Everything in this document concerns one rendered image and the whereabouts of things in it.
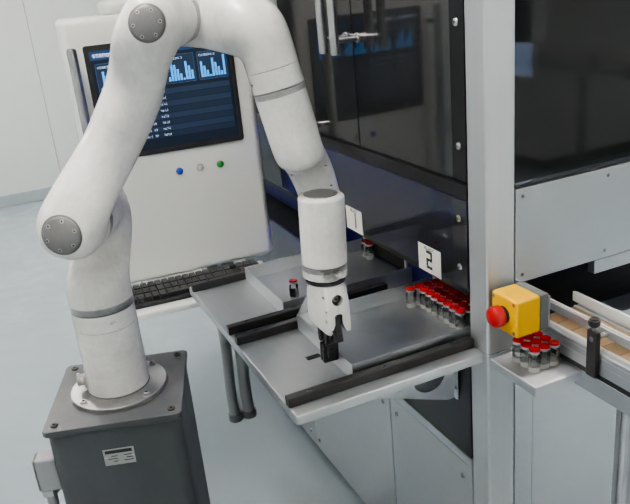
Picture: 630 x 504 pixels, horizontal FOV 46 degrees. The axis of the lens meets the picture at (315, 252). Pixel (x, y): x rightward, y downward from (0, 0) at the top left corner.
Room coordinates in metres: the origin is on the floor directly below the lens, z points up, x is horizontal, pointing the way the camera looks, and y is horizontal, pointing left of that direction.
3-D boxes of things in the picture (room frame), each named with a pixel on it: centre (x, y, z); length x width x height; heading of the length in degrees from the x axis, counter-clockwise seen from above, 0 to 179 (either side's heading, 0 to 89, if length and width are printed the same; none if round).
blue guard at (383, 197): (2.20, 0.08, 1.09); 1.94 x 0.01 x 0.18; 23
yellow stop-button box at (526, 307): (1.21, -0.36, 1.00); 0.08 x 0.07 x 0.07; 113
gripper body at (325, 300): (1.26, -0.01, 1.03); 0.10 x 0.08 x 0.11; 23
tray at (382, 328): (1.40, -0.15, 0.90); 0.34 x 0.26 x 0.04; 113
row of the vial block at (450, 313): (1.44, -0.26, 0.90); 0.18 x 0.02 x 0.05; 23
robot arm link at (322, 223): (1.27, -0.02, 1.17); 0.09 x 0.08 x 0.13; 174
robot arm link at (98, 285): (1.34, 0.41, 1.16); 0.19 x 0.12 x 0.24; 174
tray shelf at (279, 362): (1.52, -0.02, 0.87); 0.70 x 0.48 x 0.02; 23
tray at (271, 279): (1.71, -0.02, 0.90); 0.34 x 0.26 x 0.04; 113
